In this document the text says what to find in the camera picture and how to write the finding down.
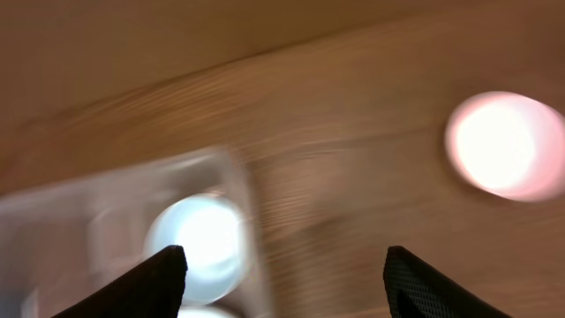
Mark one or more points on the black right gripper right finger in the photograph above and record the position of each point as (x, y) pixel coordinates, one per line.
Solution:
(416, 289)

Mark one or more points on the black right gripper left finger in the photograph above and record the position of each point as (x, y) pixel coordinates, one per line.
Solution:
(153, 289)

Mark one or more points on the light blue bowl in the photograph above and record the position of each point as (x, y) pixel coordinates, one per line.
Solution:
(212, 231)

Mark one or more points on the clear plastic storage bin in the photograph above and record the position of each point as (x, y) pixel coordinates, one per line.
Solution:
(62, 243)

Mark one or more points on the pink bowl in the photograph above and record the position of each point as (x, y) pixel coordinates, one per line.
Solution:
(508, 145)

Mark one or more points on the light blue plate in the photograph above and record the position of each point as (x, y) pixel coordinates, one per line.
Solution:
(203, 312)

